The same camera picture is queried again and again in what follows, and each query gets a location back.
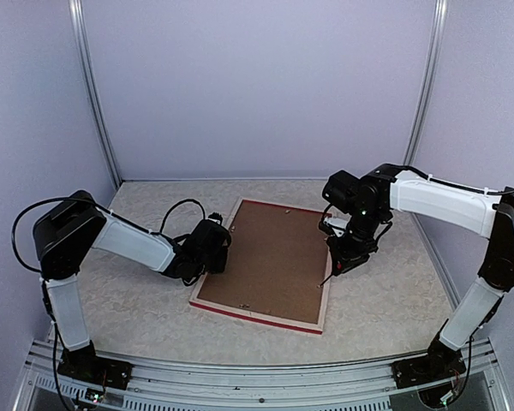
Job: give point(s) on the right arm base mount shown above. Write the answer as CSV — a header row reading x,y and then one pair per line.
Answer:
x,y
437,363

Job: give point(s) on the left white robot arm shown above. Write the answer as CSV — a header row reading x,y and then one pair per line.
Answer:
x,y
95,268

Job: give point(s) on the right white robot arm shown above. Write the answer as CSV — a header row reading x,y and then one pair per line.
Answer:
x,y
483,216

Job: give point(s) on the aluminium corner post left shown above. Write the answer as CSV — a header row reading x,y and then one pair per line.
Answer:
x,y
82,43

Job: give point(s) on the brown frame backing board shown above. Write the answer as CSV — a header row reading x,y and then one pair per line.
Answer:
x,y
270,265

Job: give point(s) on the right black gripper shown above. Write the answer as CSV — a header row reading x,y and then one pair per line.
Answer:
x,y
348,259

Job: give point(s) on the aluminium corner post right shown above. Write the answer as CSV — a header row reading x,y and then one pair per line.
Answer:
x,y
433,53

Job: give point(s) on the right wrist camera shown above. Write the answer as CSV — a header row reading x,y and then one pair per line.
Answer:
x,y
333,226

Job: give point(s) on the red handled screwdriver tool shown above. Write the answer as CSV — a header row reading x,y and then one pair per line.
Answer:
x,y
327,278

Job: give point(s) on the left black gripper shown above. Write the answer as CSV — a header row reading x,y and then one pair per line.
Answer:
x,y
220,265

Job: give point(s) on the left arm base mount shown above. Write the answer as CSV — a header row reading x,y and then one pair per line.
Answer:
x,y
85,365

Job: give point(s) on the aluminium front rail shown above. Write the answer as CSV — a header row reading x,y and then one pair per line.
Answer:
x,y
173,385

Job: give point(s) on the aluminium corner post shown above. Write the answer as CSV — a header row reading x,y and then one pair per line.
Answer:
x,y
82,43
433,53

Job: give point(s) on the red wooden picture frame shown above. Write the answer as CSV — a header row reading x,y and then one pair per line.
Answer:
x,y
257,314

